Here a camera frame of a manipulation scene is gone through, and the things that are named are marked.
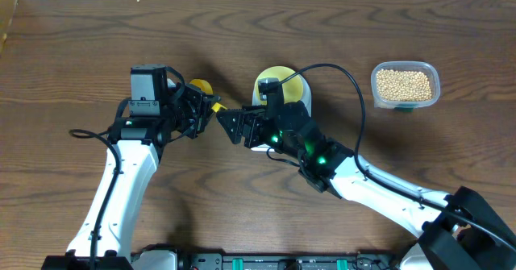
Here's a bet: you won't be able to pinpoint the yellow measuring scoop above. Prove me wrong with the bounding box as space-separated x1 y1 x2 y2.
190 79 227 113

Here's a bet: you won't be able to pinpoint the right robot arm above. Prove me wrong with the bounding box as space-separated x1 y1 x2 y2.
216 102 515 269

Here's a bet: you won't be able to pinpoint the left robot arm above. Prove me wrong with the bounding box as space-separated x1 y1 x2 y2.
42 79 220 269

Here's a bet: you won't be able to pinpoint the white digital kitchen scale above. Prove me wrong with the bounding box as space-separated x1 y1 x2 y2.
249 66 313 155

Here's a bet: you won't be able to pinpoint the yellow plastic bowl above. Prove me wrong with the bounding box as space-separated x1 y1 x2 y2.
252 66 304 106

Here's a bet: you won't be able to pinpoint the soybeans in container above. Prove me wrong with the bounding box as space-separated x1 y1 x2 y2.
376 69 432 102

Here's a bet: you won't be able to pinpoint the clear plastic container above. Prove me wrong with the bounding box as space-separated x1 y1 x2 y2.
371 61 440 111

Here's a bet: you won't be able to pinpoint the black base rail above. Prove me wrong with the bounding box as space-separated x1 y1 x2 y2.
131 251 404 270

